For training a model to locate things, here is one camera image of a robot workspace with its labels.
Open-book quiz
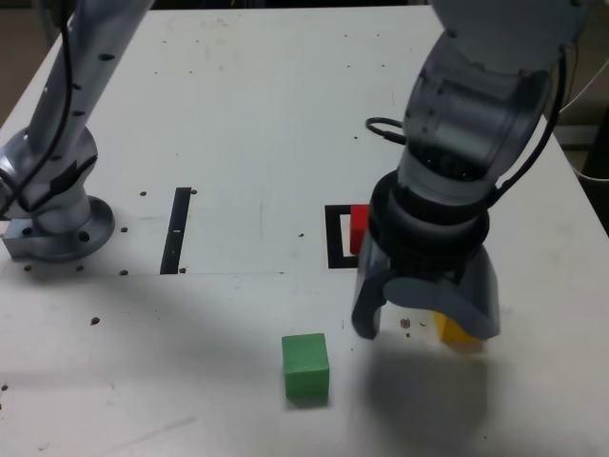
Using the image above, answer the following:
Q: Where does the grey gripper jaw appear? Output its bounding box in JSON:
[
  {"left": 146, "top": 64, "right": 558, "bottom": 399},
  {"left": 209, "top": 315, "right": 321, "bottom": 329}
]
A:
[
  {"left": 351, "top": 232, "right": 394, "bottom": 341},
  {"left": 383, "top": 247, "right": 502, "bottom": 342}
]

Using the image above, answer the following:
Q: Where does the yellow cube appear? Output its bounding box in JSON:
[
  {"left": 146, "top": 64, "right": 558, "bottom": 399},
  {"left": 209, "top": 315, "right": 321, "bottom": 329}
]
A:
[{"left": 433, "top": 311, "right": 484, "bottom": 345}]

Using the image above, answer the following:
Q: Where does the red cube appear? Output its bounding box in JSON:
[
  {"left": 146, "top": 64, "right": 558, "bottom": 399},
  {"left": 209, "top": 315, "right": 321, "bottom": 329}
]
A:
[{"left": 350, "top": 204, "right": 373, "bottom": 256}]

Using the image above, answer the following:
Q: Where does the green cube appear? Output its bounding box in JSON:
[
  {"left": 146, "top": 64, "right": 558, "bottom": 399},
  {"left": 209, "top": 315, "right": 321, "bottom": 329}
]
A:
[{"left": 281, "top": 332, "right": 331, "bottom": 400}]

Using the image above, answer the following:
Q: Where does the black tape square outline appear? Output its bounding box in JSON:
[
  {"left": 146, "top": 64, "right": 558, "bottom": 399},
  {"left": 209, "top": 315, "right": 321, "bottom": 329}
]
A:
[{"left": 324, "top": 203, "right": 373, "bottom": 270}]

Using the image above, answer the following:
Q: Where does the black tape strip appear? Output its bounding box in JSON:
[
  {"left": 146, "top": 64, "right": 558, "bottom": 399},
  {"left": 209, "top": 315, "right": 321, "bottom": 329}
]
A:
[{"left": 159, "top": 187, "right": 193, "bottom": 276}]

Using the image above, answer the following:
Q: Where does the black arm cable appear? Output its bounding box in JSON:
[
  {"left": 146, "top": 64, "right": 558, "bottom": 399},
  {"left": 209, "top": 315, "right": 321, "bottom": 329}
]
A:
[{"left": 0, "top": 9, "right": 570, "bottom": 216}]

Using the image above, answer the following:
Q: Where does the white background cable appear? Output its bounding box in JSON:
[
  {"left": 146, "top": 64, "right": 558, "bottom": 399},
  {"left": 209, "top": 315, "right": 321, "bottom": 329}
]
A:
[{"left": 560, "top": 61, "right": 609, "bottom": 183}]

